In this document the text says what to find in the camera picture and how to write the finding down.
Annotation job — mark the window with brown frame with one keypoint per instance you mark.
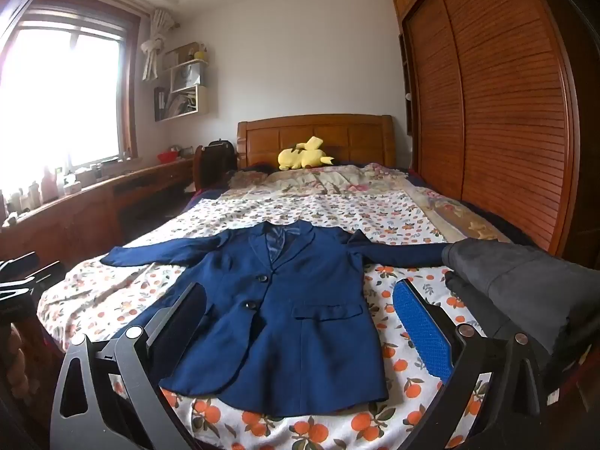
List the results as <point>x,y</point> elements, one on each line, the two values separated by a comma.
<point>61,93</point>

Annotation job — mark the tied white curtain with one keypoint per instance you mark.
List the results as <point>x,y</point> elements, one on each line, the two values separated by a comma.
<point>154,51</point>

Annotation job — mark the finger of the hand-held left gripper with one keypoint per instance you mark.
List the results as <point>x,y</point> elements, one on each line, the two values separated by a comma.
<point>14,287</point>
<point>18,262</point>

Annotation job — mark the row of bottles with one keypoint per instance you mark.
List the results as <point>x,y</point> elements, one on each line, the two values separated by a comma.
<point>47,187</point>

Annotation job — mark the wooden slatted wardrobe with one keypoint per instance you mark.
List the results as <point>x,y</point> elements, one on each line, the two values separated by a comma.
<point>506,103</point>

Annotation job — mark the white wall shelf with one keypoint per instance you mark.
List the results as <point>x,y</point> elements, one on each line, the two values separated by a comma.
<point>185,84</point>

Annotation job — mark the orange print bedsheet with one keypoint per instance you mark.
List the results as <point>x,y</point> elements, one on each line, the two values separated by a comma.
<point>117,300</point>

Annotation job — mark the grey folded garment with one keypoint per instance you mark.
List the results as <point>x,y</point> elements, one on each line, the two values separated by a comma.
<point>529,281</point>

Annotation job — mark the wooden bed headboard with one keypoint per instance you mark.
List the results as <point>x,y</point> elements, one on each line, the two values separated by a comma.
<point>356,138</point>

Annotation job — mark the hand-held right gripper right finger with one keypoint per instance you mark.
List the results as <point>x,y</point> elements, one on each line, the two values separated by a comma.
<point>422,328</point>

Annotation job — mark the navy blue suit jacket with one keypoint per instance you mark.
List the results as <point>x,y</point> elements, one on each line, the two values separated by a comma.
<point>300,300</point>

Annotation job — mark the floral quilt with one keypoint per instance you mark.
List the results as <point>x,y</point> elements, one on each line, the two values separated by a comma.
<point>328,180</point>

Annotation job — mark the yellow plush toy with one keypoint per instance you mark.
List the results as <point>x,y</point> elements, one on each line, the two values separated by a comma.
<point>300,157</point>

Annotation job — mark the red bowl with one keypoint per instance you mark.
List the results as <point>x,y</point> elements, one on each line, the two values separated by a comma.
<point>168,157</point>

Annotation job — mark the person's left hand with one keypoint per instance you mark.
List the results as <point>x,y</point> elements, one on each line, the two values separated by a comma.
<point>21,361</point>

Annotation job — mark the long wooden desk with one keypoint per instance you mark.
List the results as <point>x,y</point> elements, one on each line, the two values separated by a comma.
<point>84,215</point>

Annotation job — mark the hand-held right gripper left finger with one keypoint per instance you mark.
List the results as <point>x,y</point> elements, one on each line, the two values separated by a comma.
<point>183,308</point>

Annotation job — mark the wooden chair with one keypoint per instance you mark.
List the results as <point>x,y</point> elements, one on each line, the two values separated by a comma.
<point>198,168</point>

